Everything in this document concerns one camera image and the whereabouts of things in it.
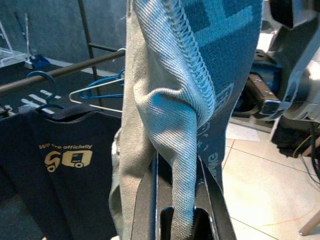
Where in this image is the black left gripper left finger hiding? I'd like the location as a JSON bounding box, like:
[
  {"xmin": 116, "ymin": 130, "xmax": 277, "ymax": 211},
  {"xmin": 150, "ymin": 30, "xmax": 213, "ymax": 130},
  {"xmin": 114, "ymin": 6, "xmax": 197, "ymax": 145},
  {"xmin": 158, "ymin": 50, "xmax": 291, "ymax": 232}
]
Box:
[{"xmin": 131, "ymin": 152, "xmax": 160, "ymax": 240}]

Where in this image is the blue mop with long handle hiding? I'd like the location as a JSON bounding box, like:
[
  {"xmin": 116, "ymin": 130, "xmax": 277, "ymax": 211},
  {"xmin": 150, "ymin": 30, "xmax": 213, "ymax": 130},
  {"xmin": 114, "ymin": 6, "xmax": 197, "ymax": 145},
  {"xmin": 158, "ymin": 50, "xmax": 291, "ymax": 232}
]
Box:
[{"xmin": 13, "ymin": 12, "xmax": 48, "ymax": 70}]

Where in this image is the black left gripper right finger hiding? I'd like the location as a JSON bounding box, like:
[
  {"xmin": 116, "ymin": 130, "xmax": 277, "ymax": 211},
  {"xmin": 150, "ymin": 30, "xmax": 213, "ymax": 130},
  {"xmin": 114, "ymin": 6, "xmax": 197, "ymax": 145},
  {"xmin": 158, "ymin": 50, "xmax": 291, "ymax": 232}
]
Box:
[{"xmin": 198, "ymin": 155, "xmax": 237, "ymax": 240}]

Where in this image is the black floor carpet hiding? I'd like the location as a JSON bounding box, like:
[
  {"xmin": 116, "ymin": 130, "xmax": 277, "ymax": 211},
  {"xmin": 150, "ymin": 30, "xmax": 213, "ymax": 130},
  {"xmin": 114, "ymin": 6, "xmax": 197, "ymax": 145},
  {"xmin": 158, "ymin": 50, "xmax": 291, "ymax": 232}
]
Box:
[{"xmin": 0, "ymin": 56, "xmax": 126, "ymax": 121}]

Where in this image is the patterned knit garment with lettering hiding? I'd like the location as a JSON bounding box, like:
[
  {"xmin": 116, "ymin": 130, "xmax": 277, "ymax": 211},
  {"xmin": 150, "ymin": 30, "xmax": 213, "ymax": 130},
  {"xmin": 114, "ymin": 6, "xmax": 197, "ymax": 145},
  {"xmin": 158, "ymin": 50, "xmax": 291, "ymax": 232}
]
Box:
[{"xmin": 108, "ymin": 0, "xmax": 263, "ymax": 240}]

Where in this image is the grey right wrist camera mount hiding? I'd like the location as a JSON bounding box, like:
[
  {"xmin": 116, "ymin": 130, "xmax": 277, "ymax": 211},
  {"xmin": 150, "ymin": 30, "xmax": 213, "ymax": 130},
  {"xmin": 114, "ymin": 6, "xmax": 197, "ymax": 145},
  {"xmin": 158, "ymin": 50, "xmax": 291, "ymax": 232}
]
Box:
[{"xmin": 268, "ymin": 0, "xmax": 320, "ymax": 83}]

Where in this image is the black machine with metal parts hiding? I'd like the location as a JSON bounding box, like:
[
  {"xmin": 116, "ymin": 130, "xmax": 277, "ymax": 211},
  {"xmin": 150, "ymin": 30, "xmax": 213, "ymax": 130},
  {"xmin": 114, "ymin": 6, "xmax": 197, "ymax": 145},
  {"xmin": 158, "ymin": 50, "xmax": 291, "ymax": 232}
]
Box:
[{"xmin": 239, "ymin": 51, "xmax": 282, "ymax": 118}]

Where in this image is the blue plastic hanger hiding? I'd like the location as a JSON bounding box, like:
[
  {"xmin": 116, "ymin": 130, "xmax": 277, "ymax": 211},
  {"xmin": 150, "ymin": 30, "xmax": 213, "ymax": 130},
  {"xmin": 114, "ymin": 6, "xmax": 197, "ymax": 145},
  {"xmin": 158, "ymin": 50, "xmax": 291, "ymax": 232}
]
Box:
[
  {"xmin": 26, "ymin": 70, "xmax": 66, "ymax": 118},
  {"xmin": 79, "ymin": 69, "xmax": 126, "ymax": 100}
]

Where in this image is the silver wire hanger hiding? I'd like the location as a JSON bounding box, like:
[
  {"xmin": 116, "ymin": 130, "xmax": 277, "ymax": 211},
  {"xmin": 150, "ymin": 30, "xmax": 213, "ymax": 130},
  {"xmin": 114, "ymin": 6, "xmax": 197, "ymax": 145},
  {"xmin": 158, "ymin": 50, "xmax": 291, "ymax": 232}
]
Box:
[{"xmin": 68, "ymin": 47, "xmax": 127, "ymax": 114}]

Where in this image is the navy T-shirt with gold print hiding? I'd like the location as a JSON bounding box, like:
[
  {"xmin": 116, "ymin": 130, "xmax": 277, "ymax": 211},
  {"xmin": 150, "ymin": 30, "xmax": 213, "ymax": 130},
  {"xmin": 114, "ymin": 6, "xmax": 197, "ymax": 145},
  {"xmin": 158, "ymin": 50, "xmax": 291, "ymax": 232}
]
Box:
[{"xmin": 0, "ymin": 104, "xmax": 126, "ymax": 240}]

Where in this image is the black metal clothes rack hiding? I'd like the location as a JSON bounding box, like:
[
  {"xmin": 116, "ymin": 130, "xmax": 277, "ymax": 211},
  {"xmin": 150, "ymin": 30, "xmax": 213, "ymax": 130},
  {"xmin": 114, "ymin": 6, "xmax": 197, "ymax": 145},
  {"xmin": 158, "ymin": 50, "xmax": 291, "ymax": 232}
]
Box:
[{"xmin": 0, "ymin": 49, "xmax": 127, "ymax": 95}]

